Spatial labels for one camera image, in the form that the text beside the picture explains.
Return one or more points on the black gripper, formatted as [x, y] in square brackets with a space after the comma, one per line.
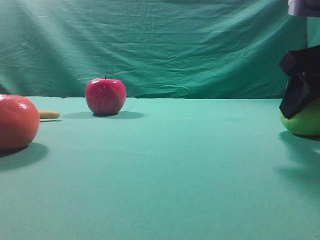
[303, 87]

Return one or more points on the green pear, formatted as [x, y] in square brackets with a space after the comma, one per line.
[306, 122]

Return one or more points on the red apple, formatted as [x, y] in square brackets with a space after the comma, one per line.
[105, 96]

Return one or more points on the green backdrop cloth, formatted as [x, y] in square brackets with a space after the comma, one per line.
[194, 49]

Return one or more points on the orange tangerine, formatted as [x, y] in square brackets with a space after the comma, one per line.
[19, 122]

